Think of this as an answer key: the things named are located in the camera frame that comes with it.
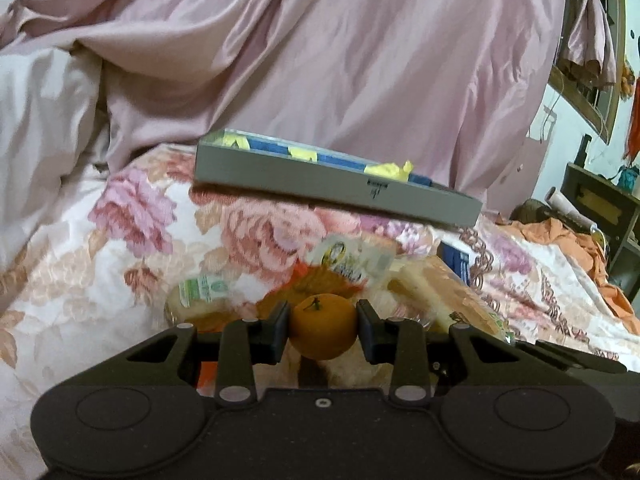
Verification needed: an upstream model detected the wooden framed window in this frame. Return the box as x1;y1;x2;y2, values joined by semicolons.
549;0;626;143

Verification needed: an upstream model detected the dark wooden cabinet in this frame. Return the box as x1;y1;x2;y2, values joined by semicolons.
561;134;639;302

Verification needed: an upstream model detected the pink satin quilt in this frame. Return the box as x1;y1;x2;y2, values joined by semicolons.
1;0;565;199

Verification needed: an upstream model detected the floral bed sheet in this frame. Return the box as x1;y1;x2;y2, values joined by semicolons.
1;144;639;479

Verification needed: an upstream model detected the grey cardboard box tray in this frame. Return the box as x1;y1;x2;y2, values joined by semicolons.
194;129;482;226

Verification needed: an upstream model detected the orange cloth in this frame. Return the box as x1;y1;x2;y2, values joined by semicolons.
501;218;639;336

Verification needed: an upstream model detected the green label biscuit pack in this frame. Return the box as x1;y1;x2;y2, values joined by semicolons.
164;274;232;325

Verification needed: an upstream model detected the dark blue snack stick packet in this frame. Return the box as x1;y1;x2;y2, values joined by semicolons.
437;242;471;285

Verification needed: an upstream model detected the yellow snack wrapper in tray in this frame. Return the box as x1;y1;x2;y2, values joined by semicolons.
363;160;413;182

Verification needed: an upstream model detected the clear wrapped bread pack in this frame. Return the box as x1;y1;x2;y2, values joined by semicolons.
386;256;515;344

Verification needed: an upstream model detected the orange dried tofu packet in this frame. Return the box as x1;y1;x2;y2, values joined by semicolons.
255;262;363;318

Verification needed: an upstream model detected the small orange mandarin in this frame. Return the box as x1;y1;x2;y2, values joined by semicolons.
290;294;357;361

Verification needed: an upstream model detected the rolled white paper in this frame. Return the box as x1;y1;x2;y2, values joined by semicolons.
544;186;598;232

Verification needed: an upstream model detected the white green snack sachet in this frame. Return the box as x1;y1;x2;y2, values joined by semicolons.
305;234;396;285

